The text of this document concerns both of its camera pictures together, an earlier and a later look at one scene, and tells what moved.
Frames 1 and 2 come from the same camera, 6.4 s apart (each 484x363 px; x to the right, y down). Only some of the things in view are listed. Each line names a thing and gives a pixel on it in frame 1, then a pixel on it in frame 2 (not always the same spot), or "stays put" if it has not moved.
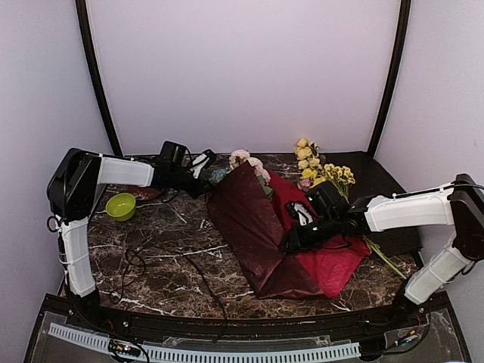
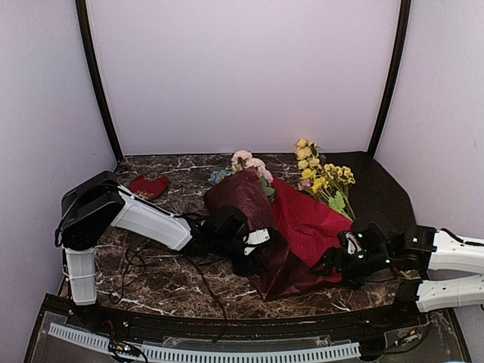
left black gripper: (200, 187) to (246, 267)
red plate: (146, 193) stays put
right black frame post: (392, 75) stays put
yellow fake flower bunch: (314, 171) stays put
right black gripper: (299, 240) to (331, 254)
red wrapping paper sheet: (251, 205) stays put
